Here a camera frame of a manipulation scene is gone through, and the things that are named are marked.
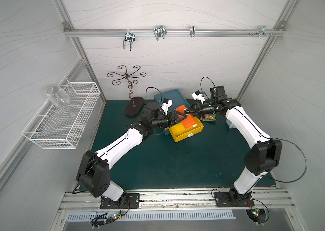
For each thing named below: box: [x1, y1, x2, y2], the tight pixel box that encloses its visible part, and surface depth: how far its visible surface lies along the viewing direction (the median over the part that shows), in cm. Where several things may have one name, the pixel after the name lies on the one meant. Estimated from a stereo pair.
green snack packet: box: [200, 114, 217, 121], surface depth 109 cm
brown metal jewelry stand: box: [106, 65, 147, 117], surface depth 95 cm
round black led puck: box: [245, 208, 267, 224], surface depth 73 cm
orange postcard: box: [173, 104, 197, 129], surface depth 73 cm
